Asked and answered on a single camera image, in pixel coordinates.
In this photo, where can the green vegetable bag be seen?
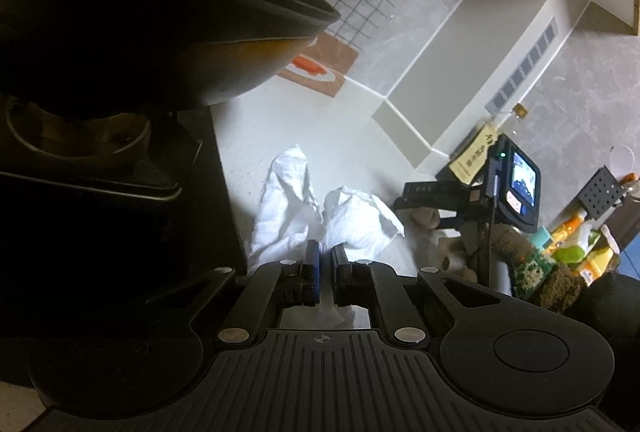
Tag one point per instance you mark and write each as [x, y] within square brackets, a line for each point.
[575, 253]

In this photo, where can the grey wall sticker strip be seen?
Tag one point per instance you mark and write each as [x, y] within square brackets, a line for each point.
[525, 65]

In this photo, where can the white tissue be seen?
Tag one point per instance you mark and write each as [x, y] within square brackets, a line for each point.
[285, 197]
[360, 222]

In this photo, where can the salt shaker teal lid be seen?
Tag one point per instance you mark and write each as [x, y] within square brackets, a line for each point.
[541, 238]

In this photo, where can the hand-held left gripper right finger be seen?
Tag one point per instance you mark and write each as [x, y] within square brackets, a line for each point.
[338, 277]

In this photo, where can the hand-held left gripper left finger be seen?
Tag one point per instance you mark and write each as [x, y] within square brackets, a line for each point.
[312, 277]

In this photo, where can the gas burner with metal tray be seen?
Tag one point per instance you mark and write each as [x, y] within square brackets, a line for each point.
[75, 137]

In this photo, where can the dark soy sauce bottle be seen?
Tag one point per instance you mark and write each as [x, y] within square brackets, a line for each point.
[472, 157]

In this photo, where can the yellow bottle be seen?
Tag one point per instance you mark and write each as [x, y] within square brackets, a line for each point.
[597, 262]

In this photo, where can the orange drink bottle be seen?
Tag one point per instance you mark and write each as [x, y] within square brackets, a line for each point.
[570, 227]

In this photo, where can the white ladle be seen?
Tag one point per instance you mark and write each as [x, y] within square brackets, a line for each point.
[621, 157]

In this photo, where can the dark perforated wall rack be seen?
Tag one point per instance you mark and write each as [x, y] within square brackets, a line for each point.
[602, 192]

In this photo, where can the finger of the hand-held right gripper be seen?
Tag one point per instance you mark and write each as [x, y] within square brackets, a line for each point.
[425, 189]
[417, 204]

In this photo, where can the black wok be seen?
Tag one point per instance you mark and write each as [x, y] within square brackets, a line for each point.
[150, 37]

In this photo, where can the black glass gas stove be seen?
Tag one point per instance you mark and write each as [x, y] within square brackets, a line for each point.
[200, 237]

